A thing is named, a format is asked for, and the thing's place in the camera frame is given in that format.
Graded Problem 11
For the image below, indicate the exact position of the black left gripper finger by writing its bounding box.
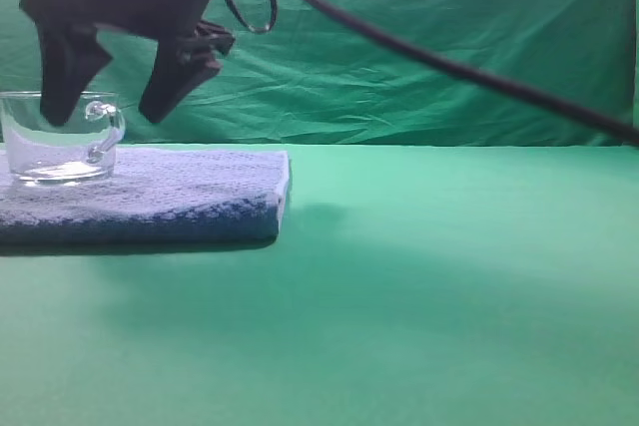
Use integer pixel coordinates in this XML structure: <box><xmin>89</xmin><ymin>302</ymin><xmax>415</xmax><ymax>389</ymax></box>
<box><xmin>139</xmin><ymin>38</ymin><xmax>221</xmax><ymax>124</ymax></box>

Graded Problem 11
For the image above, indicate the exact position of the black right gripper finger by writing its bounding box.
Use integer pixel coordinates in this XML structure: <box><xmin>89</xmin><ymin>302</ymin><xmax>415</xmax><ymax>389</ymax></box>
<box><xmin>36</xmin><ymin>22</ymin><xmax>112</xmax><ymax>126</ymax></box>

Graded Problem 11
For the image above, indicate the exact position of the transparent glass cup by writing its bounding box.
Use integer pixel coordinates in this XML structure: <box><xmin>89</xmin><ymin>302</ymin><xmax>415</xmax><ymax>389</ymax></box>
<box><xmin>1</xmin><ymin>92</ymin><xmax>126</xmax><ymax>184</ymax></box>

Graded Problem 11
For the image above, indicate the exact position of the folded blue towel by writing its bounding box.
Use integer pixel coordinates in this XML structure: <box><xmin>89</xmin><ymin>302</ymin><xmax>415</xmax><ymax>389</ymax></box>
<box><xmin>1</xmin><ymin>147</ymin><xmax>291</xmax><ymax>246</ymax></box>

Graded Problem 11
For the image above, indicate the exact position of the green backdrop cloth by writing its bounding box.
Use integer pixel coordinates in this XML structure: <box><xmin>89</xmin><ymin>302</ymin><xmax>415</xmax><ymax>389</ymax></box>
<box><xmin>0</xmin><ymin>0</ymin><xmax>639</xmax><ymax>148</ymax></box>

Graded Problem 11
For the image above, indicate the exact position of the thick black cable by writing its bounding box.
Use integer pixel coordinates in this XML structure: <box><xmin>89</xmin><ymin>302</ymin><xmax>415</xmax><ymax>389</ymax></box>
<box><xmin>243</xmin><ymin>0</ymin><xmax>639</xmax><ymax>149</ymax></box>

